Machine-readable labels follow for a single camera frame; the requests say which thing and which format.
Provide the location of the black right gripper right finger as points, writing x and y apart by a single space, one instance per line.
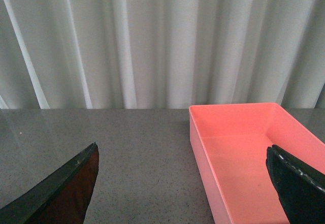
300 187

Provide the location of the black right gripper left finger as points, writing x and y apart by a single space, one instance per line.
62 197

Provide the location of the pink plastic bin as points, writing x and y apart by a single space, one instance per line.
230 146

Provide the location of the white pleated curtain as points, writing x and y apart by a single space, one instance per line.
136 54

